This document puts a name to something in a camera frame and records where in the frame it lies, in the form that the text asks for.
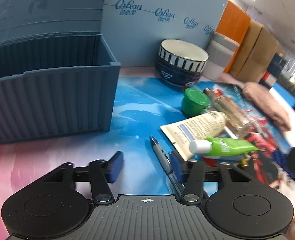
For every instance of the cream lotion tube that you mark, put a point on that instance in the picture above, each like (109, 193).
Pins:
(200, 127)

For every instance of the clear glass perfume bottle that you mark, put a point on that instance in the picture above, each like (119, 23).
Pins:
(237, 122)

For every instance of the green white-capped tube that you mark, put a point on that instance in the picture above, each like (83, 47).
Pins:
(221, 147)

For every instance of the grey black pen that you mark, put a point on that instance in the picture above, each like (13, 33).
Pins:
(178, 188)

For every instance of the brown cardboard box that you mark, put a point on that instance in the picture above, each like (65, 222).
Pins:
(255, 53)

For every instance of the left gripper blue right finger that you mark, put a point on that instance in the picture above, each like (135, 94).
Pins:
(179, 166)

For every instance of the blue ribbed storage box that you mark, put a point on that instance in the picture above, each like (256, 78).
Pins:
(58, 75)

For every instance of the orange box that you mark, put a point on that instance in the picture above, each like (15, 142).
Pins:
(234, 24)

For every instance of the grey white travel cup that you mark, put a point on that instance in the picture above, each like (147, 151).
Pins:
(221, 50)

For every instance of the navy white ceramic bowl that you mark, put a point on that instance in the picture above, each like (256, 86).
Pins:
(180, 62)

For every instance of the colourful anime desk mat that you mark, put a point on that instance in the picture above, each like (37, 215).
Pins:
(57, 188)

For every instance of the green round jar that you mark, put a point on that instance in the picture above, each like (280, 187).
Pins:
(194, 102)

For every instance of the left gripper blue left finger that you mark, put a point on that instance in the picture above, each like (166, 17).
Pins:
(114, 166)

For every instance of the light blue foam board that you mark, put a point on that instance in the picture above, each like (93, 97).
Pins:
(134, 29)

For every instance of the pink knitted cloth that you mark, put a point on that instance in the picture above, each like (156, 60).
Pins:
(263, 99)

